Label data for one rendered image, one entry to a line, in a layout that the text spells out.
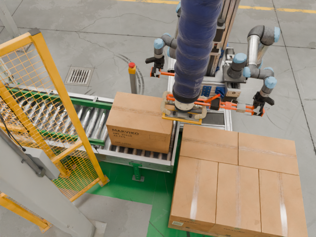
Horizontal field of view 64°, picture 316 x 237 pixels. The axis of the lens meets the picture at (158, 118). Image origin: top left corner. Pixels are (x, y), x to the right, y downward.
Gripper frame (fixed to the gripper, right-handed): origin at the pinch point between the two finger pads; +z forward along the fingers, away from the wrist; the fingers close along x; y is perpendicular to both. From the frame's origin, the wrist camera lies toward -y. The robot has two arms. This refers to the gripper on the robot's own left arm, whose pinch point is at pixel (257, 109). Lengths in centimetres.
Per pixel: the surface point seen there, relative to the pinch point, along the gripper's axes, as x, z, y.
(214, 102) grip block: 1.3, -1.4, 35.7
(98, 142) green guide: 25, 64, 140
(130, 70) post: -45, 26, 121
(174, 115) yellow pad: 13, 11, 67
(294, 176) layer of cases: 19, 69, -58
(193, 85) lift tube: 11, -28, 56
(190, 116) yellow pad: 12, 9, 53
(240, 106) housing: 0.6, -1.3, 14.2
